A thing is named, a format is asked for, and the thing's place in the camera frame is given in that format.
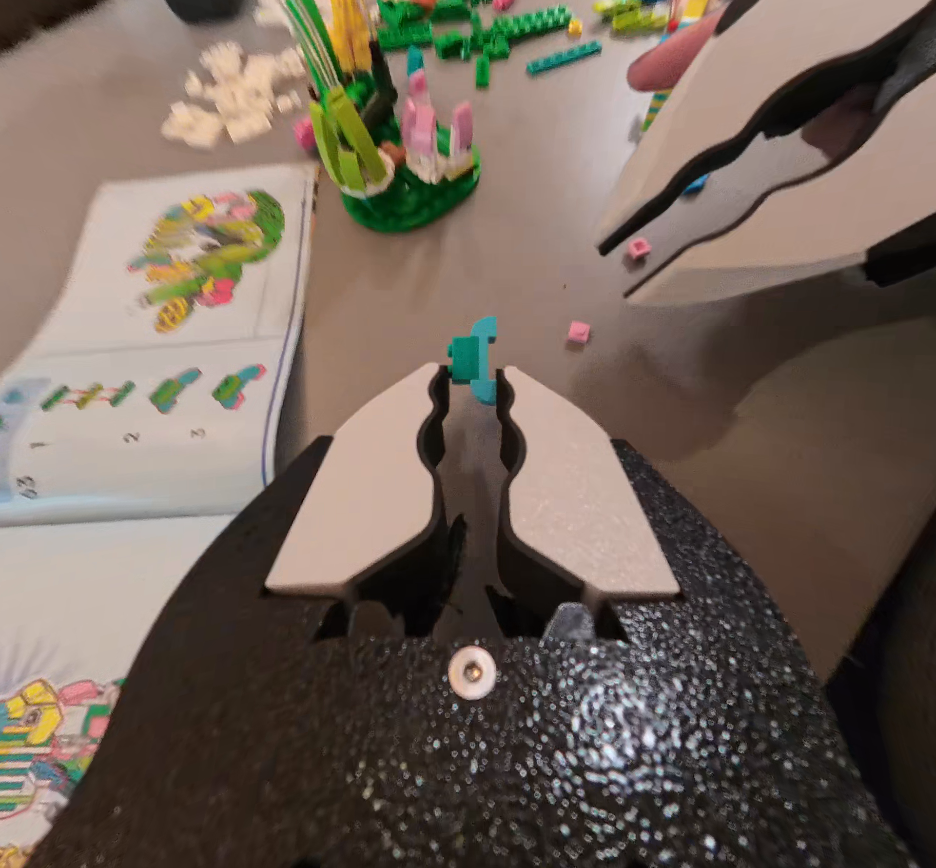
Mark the brick instruction booklet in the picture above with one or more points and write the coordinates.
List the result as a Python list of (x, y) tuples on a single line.
[(183, 370)]

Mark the person's right hand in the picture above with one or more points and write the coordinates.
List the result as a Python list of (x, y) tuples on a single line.
[(673, 60)]

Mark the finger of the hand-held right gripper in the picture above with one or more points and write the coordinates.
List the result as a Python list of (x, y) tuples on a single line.
[(804, 224), (768, 63)]

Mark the small pink brick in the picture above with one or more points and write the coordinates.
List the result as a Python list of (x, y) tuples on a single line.
[(578, 332), (637, 248)]

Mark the long teal brick plate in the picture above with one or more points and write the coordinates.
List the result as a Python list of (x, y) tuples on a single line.
[(563, 57)]

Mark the striped brick strip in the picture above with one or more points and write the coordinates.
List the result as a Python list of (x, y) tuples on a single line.
[(654, 111)]

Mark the pile of white bricks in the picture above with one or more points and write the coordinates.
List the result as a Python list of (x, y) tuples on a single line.
[(234, 100)]

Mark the small blue brick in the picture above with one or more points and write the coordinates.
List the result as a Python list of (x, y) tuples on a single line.
[(696, 185)]

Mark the person's legs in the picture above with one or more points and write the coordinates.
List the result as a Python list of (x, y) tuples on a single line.
[(899, 736)]

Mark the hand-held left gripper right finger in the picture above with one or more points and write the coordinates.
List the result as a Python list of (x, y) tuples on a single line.
[(585, 509)]

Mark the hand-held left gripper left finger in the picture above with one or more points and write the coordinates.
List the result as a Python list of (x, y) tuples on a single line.
[(358, 502)]

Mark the turquoise curved brick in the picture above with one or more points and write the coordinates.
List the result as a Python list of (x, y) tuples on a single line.
[(484, 370)]

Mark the pile of green bricks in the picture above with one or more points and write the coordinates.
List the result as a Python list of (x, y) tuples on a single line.
[(468, 30)]

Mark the teal green brick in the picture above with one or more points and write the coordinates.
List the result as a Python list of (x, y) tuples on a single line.
[(462, 362)]

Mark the green brick plant model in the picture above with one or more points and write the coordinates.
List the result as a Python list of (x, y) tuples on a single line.
[(409, 202)]

